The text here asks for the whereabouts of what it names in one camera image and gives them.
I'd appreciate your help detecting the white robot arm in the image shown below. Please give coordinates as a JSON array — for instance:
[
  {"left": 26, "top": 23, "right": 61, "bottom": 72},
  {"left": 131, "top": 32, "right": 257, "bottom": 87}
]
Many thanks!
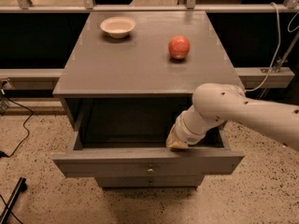
[{"left": 166, "top": 83, "right": 299, "bottom": 151}]

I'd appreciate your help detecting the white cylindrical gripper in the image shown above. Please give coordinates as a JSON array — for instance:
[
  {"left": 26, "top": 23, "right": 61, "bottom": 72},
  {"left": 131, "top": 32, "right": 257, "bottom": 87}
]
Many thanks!
[{"left": 166, "top": 105, "right": 223, "bottom": 149}]

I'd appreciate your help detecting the grey drawer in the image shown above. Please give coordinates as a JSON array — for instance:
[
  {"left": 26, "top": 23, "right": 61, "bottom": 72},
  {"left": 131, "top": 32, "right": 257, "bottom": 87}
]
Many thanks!
[
  {"left": 95, "top": 175, "right": 204, "bottom": 188},
  {"left": 53, "top": 98, "right": 244, "bottom": 179}
]

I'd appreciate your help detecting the red apple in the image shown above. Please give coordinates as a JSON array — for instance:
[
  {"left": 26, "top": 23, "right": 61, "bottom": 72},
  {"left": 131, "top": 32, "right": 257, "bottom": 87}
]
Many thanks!
[{"left": 168, "top": 35, "right": 191, "bottom": 60}]

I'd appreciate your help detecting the white cable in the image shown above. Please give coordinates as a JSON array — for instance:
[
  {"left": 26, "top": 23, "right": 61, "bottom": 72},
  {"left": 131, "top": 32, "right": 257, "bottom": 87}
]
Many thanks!
[{"left": 245, "top": 1, "right": 282, "bottom": 93}]

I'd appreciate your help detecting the grey bottom drawer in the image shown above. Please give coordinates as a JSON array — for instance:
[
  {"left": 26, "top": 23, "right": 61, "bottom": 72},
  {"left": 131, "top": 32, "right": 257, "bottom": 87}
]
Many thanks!
[{"left": 95, "top": 175, "right": 204, "bottom": 188}]

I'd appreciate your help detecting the grey top drawer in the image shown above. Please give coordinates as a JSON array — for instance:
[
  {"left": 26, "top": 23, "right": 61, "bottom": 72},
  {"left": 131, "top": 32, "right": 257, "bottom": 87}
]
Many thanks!
[{"left": 53, "top": 98, "right": 244, "bottom": 179}]

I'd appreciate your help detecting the black floor cable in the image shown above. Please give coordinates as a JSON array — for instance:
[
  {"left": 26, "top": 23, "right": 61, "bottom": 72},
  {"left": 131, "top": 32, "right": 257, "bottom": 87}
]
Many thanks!
[{"left": 0, "top": 97, "right": 35, "bottom": 159}]

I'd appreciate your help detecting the grey wooden drawer cabinet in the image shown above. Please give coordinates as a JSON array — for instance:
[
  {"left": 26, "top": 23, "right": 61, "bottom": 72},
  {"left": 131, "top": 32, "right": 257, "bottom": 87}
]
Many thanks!
[{"left": 52, "top": 10, "right": 247, "bottom": 190}]

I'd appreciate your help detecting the metal railing frame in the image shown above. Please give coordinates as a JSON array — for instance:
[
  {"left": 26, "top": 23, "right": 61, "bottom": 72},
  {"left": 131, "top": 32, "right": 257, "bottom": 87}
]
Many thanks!
[{"left": 0, "top": 0, "right": 299, "bottom": 91}]

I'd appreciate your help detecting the black stand leg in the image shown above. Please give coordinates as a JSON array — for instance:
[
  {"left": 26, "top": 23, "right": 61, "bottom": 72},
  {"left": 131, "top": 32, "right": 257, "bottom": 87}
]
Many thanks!
[{"left": 0, "top": 177, "right": 27, "bottom": 224}]

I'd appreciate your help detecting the white ceramic bowl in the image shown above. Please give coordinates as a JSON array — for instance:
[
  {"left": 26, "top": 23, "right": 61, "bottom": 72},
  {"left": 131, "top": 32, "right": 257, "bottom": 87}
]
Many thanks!
[{"left": 100, "top": 17, "right": 135, "bottom": 39}]

